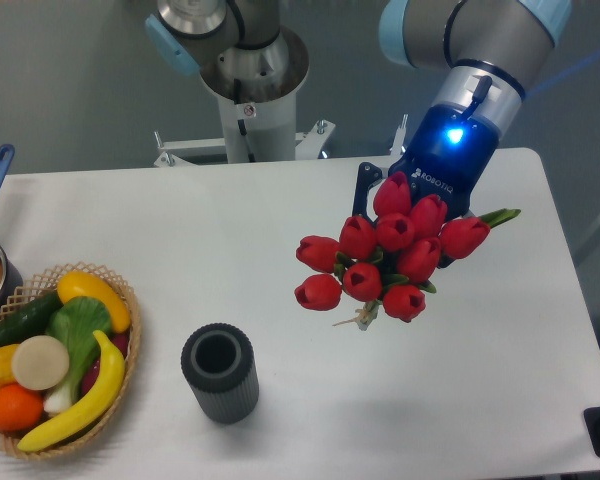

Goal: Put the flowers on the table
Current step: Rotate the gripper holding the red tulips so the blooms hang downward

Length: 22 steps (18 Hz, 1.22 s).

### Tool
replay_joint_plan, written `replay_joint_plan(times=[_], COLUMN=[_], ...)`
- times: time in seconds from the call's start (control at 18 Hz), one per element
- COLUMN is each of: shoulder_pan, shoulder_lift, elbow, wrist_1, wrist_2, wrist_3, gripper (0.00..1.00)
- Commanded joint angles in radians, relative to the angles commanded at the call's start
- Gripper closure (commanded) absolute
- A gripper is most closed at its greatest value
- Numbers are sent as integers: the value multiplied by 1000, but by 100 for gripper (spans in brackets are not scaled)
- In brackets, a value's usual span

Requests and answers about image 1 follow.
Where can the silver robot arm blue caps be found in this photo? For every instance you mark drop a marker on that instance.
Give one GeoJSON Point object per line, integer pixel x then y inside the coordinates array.
{"type": "Point", "coordinates": [492, 50]}

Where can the green bok choy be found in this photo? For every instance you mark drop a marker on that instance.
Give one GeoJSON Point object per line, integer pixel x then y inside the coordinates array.
{"type": "Point", "coordinates": [73, 325]}

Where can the dark grey ribbed vase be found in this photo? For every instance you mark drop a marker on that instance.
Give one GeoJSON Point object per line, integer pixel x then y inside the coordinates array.
{"type": "Point", "coordinates": [219, 366]}

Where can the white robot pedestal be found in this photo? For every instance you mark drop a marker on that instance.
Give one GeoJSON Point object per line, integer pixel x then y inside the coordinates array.
{"type": "Point", "coordinates": [256, 93]}

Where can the green cucumber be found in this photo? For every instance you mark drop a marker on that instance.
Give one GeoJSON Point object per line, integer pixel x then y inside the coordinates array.
{"type": "Point", "coordinates": [30, 320]}

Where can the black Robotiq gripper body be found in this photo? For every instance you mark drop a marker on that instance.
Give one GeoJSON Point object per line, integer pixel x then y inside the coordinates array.
{"type": "Point", "coordinates": [446, 157]}

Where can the red tulip bouquet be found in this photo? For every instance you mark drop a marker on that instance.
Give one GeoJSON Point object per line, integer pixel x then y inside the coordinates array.
{"type": "Point", "coordinates": [387, 263]}

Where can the yellow banana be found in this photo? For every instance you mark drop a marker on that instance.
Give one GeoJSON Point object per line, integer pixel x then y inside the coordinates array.
{"type": "Point", "coordinates": [89, 408]}

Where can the woven wicker basket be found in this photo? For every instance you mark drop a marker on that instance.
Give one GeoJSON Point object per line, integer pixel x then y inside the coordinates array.
{"type": "Point", "coordinates": [39, 285]}

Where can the red purple vegetable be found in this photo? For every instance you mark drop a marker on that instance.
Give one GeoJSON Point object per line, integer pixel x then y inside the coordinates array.
{"type": "Point", "coordinates": [121, 341]}

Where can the orange fruit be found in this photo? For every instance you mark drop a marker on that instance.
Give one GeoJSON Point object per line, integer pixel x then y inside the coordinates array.
{"type": "Point", "coordinates": [20, 408]}

